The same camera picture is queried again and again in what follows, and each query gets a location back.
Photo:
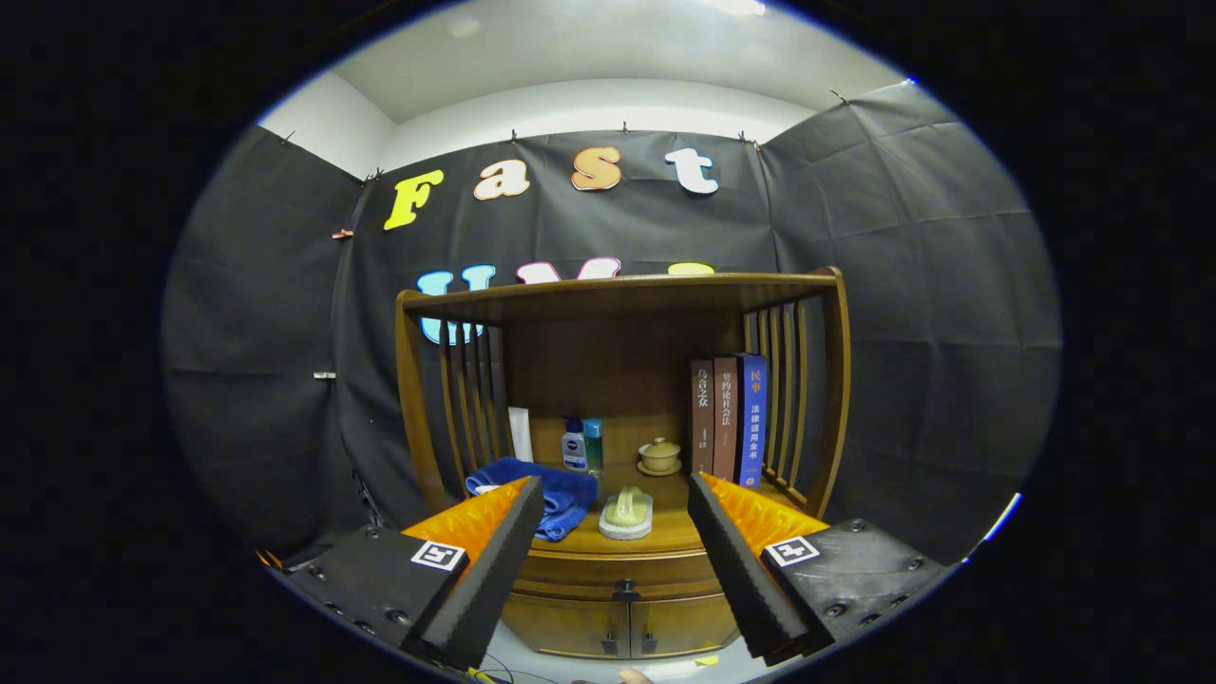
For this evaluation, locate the black backdrop cloth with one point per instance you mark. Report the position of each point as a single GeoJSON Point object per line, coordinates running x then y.
{"type": "Point", "coordinates": [266, 332]}

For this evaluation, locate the blue book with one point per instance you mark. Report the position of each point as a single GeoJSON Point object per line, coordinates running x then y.
{"type": "Point", "coordinates": [752, 423]}

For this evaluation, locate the wooden cabinet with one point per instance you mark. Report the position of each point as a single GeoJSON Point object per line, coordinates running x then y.
{"type": "Point", "coordinates": [608, 380]}

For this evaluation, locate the dark brown book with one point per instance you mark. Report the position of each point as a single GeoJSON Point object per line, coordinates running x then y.
{"type": "Point", "coordinates": [702, 418]}

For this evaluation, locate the wooden drawer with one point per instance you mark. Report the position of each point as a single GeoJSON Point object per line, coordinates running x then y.
{"type": "Point", "coordinates": [570, 575]}

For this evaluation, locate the teal bottle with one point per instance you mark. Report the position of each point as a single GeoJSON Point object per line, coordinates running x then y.
{"type": "Point", "coordinates": [594, 446]}

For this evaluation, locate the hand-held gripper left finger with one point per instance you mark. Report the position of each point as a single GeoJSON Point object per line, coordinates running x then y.
{"type": "Point", "coordinates": [494, 575]}

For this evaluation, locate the wooden cabinet door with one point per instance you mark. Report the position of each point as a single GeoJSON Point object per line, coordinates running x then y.
{"type": "Point", "coordinates": [565, 625]}
{"type": "Point", "coordinates": [684, 625]}

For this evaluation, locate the wooden countertop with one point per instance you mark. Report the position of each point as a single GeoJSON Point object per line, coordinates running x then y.
{"type": "Point", "coordinates": [670, 532]}

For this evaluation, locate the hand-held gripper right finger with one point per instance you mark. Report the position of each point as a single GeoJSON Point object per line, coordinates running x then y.
{"type": "Point", "coordinates": [736, 575]}

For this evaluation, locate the green item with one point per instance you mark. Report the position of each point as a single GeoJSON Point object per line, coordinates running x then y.
{"type": "Point", "coordinates": [626, 513]}

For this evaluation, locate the white bottle with blue cap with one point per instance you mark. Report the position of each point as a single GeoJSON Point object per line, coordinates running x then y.
{"type": "Point", "coordinates": [574, 448]}

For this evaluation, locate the beige lidded teacup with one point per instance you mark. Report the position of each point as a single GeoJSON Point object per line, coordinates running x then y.
{"type": "Point", "coordinates": [659, 456]}

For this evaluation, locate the blue towel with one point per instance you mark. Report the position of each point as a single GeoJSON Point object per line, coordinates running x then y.
{"type": "Point", "coordinates": [570, 499]}

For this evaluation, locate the white tube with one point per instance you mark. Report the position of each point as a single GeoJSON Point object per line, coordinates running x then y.
{"type": "Point", "coordinates": [521, 435]}

